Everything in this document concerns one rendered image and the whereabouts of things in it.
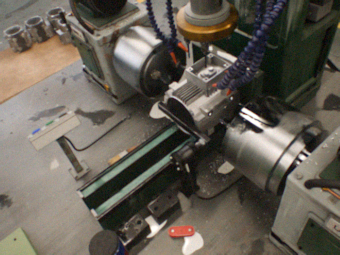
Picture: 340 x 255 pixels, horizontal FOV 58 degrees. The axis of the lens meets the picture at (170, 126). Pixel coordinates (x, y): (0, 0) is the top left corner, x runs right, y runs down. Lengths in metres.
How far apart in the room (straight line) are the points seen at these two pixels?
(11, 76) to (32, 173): 1.93
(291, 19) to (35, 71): 2.54
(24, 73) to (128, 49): 2.09
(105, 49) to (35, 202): 0.65
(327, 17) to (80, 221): 1.10
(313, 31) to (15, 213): 1.22
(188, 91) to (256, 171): 0.35
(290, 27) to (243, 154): 0.40
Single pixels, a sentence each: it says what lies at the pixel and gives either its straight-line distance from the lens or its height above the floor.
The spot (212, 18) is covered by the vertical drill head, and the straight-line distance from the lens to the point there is 0.89.
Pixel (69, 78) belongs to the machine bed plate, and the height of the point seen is 0.80.
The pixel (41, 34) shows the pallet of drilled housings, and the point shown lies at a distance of 3.51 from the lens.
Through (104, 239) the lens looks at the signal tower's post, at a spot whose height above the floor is 1.22.
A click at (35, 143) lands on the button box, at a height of 1.06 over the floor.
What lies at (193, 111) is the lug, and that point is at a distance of 0.99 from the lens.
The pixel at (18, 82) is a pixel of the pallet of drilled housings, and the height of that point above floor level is 0.15.
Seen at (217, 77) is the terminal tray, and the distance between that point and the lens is 1.03.
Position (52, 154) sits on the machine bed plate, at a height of 0.80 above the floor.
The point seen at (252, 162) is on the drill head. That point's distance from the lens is 0.87.
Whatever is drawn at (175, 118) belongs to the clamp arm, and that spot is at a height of 1.03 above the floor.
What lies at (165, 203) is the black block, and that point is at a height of 0.86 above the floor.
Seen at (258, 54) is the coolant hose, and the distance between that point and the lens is 0.80.
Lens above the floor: 1.80
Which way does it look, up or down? 48 degrees down
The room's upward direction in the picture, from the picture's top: 10 degrees counter-clockwise
